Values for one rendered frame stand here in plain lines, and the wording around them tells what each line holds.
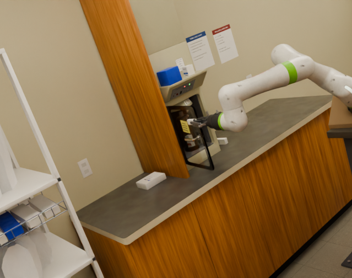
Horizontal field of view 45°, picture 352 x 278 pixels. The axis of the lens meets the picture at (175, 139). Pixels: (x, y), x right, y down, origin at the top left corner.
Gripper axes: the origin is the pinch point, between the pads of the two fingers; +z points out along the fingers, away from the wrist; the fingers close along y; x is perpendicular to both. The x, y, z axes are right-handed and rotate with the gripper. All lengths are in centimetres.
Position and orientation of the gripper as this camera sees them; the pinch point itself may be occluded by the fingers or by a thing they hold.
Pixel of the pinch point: (191, 121)
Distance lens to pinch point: 236.1
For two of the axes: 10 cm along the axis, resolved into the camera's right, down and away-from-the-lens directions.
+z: -6.0, -0.2, 8.0
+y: -7.4, 4.1, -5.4
